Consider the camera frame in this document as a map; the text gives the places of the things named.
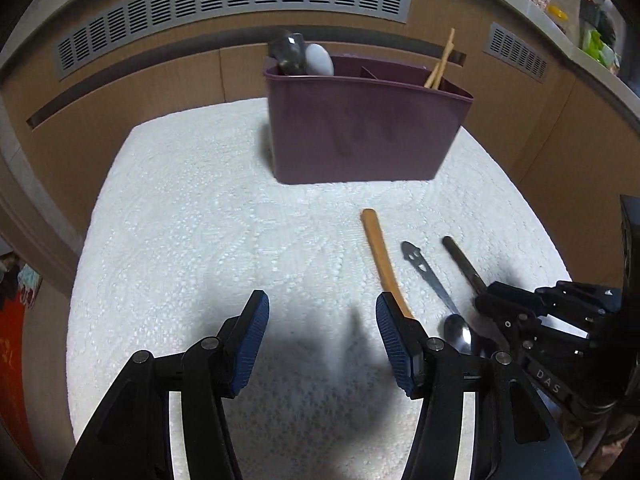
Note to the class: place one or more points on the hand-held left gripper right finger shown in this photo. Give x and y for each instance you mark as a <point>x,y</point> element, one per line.
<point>395,345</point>

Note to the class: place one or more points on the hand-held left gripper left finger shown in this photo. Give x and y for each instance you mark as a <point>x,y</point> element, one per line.
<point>247,345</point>

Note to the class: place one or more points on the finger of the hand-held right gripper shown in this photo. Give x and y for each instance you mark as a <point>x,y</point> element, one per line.
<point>550,297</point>
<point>540,330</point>

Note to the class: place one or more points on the wooden spoon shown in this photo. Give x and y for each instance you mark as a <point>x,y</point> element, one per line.
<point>382,255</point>

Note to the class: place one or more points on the purple plastic utensil holder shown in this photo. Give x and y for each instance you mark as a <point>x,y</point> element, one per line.
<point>360,130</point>

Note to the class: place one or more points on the wooden chopstick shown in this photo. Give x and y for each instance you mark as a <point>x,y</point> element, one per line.
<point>444,55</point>
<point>431,79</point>

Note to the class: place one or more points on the dark metal spoon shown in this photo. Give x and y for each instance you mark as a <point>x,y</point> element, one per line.
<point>295,55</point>

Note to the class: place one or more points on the white round-bowl spoon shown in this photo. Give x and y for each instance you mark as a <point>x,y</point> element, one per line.
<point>320,59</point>

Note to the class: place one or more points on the white lace tablecloth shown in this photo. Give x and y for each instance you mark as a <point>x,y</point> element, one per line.
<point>200,235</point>

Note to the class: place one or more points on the pile of shoes and cloth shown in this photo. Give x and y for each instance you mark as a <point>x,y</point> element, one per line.
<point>27,280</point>

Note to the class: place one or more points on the red floor mat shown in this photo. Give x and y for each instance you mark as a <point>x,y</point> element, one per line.
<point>12,385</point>

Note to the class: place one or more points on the small grey vent grille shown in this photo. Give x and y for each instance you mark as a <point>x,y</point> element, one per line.
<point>517,52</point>

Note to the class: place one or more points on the green packets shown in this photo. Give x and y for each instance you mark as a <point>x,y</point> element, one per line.
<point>596,44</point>

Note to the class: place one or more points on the wooden kitchen cabinet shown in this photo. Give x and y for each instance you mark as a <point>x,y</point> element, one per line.
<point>150,90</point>

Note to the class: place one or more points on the jar with yellow lid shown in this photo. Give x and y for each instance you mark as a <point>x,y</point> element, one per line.
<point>557,14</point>

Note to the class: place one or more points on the large grey vent grille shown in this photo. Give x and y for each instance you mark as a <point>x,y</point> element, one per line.
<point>225,5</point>

